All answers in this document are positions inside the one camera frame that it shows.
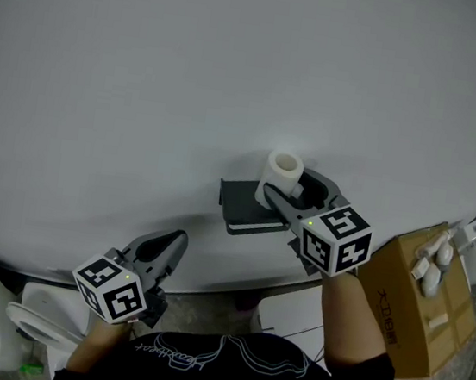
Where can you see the white appliance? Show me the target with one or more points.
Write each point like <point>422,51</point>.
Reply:
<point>475,253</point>

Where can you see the person's right forearm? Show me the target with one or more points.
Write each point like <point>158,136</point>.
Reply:
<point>350,325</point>

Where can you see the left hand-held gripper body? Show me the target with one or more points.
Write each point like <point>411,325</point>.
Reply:
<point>113,294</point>

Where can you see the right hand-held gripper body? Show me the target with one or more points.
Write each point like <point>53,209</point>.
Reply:
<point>335,241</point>

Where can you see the green plastic bottle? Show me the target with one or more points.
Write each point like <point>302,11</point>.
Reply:
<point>31,368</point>

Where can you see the person's left forearm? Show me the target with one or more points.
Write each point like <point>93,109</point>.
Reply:
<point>97,346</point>

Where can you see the black wall paper shelf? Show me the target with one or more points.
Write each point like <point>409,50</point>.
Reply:
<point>244,209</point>

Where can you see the white wrapped tube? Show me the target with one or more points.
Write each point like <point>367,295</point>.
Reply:
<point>434,244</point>

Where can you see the white toilet paper roll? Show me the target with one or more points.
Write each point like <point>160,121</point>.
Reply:
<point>279,175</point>

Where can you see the beige wooden block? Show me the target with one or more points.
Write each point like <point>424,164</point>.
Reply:
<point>438,320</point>

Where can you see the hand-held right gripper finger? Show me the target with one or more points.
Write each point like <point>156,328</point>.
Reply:
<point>282,203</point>
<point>323,187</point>

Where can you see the small white box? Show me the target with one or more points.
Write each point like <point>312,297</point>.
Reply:
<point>421,267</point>

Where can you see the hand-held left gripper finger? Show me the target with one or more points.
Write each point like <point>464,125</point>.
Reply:
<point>156,245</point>
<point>174,257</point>

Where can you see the white toilet with open seat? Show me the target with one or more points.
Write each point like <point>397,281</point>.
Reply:
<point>51,321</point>

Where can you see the white wrapped round part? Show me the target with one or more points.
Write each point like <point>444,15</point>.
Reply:
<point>430,283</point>
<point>443,255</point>

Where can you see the large printed cardboard box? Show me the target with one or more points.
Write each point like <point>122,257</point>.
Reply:
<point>414,334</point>

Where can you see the white toilet with closed lid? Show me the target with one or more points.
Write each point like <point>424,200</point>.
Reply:
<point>290,318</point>

